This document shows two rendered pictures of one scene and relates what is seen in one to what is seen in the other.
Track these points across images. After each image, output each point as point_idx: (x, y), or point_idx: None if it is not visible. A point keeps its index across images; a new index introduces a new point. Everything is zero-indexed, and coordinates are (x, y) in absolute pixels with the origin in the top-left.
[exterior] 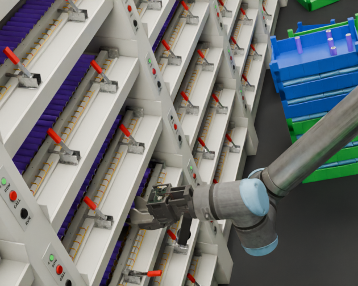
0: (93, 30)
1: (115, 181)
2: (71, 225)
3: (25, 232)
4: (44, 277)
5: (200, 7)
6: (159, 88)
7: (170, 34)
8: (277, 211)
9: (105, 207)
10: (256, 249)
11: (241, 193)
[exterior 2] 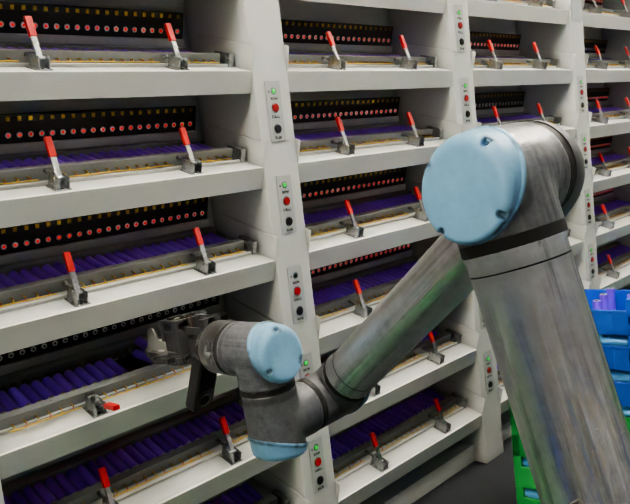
0: (190, 88)
1: (143, 280)
2: (37, 281)
3: None
4: None
5: None
6: (287, 227)
7: (378, 214)
8: None
9: (101, 292)
10: (255, 443)
11: (251, 331)
